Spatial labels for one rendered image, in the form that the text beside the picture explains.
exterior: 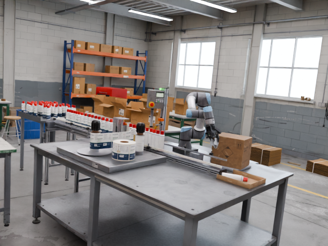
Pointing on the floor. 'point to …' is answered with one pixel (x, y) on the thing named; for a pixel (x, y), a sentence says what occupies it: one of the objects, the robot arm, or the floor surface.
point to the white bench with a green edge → (6, 153)
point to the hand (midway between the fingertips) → (216, 147)
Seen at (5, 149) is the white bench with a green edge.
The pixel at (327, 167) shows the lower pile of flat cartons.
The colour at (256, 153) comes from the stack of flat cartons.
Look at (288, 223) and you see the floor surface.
